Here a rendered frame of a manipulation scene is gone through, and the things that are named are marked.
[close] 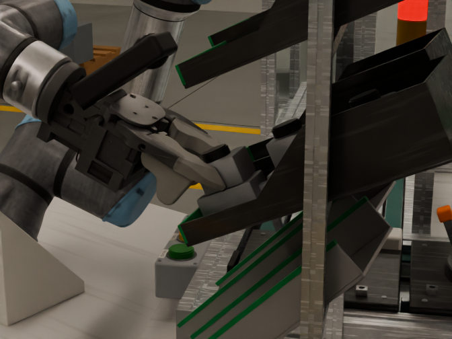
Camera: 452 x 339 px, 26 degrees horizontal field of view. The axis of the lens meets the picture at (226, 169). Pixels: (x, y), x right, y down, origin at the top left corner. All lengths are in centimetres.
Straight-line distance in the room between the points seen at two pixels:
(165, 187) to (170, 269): 52
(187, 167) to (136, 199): 64
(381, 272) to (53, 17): 62
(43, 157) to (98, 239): 27
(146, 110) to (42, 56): 12
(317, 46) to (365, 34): 160
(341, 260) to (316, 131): 13
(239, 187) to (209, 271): 51
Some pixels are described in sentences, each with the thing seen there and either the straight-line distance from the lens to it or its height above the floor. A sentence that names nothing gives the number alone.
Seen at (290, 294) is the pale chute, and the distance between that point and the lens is 95.
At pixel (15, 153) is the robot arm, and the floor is 108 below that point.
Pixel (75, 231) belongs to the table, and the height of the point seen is 86.
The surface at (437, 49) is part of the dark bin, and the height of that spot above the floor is 136.
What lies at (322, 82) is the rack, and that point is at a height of 137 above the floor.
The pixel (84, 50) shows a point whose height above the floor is 23.
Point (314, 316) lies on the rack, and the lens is 92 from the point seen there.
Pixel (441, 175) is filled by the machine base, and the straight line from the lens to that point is 225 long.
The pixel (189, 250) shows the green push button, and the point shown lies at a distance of 151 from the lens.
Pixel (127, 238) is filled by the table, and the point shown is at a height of 86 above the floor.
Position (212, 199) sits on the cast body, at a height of 122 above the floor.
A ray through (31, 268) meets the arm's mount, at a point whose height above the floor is 94.
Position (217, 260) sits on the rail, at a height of 95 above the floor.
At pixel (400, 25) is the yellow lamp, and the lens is 155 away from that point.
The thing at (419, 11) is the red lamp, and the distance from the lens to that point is 153.
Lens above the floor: 156
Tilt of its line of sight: 18 degrees down
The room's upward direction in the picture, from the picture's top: straight up
